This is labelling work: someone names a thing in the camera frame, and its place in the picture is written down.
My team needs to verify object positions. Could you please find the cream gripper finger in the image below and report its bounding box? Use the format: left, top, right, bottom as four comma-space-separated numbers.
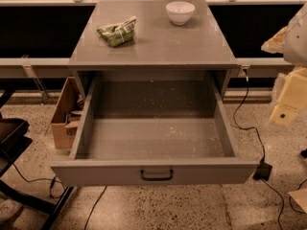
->
261, 27, 287, 54
270, 68, 307, 126

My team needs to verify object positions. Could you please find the green jalapeno chip bag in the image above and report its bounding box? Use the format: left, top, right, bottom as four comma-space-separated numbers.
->
97, 16, 136, 47

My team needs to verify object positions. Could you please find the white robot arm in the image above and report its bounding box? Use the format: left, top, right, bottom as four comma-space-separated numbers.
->
261, 4, 307, 126

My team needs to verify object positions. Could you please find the open grey top drawer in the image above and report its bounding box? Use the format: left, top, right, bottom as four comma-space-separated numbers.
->
51, 71, 258, 187

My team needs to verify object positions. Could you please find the black power adapter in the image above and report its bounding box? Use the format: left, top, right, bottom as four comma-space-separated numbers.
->
253, 161, 272, 181

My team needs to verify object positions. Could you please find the cardboard piece right floor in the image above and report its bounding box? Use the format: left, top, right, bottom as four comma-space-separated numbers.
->
289, 189, 307, 214

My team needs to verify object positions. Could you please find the white ceramic bowl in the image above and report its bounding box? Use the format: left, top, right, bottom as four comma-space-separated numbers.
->
166, 1, 195, 25

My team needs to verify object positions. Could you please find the grey cabinet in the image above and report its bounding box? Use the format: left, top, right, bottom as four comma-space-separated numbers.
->
67, 0, 239, 102

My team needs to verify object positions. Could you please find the cardboard box with scraps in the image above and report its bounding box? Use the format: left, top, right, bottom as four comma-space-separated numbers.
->
51, 77, 83, 149

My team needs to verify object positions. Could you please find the white shoe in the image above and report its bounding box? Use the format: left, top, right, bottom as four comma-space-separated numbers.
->
0, 199, 22, 224

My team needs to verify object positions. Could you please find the black power cable right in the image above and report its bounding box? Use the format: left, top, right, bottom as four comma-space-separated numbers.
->
232, 68, 286, 230

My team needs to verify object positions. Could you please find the black drawer handle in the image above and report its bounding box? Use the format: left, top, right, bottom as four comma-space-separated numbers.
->
140, 170, 174, 182

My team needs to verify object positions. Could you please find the black cable under drawer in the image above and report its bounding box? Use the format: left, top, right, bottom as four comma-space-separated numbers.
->
83, 185, 108, 230

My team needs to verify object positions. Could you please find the black cable left floor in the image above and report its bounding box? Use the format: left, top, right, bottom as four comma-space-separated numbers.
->
12, 162, 66, 199

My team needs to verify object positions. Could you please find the black cart frame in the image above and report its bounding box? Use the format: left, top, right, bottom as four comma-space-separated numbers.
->
0, 90, 74, 230

